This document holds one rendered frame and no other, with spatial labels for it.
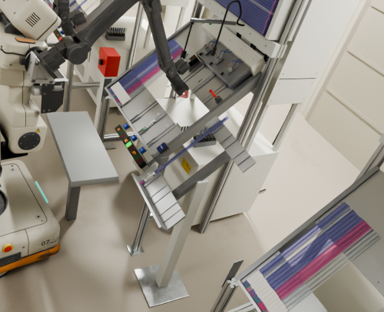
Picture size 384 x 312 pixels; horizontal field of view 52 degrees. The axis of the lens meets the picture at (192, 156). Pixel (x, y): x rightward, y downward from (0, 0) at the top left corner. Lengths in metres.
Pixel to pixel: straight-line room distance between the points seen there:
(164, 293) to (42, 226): 0.77
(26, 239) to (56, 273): 0.30
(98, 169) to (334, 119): 2.94
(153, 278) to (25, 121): 1.14
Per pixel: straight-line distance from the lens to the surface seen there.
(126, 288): 2.37
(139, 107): 2.30
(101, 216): 2.68
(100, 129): 2.72
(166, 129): 2.11
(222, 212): 2.78
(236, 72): 2.09
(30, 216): 2.27
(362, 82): 4.24
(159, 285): 2.38
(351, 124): 4.31
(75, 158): 2.14
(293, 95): 2.38
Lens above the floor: 1.95
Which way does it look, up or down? 35 degrees down
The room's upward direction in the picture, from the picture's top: 19 degrees clockwise
